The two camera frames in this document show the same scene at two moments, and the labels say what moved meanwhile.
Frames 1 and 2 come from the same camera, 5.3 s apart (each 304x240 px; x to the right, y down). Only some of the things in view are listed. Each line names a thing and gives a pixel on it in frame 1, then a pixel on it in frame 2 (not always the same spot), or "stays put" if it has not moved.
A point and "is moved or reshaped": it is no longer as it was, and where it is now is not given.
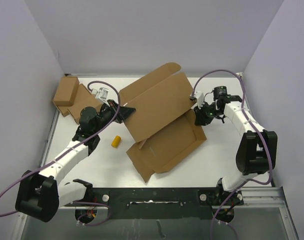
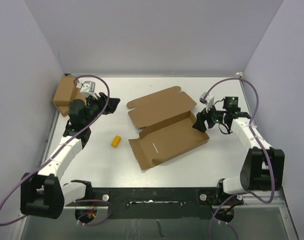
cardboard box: x=162 y=122 is moved or reshaped
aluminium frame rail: x=265 y=197 stays put
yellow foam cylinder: x=115 y=141 stays put
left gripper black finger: x=123 y=112 to x=111 y=105
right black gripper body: x=207 y=113 to x=214 y=117
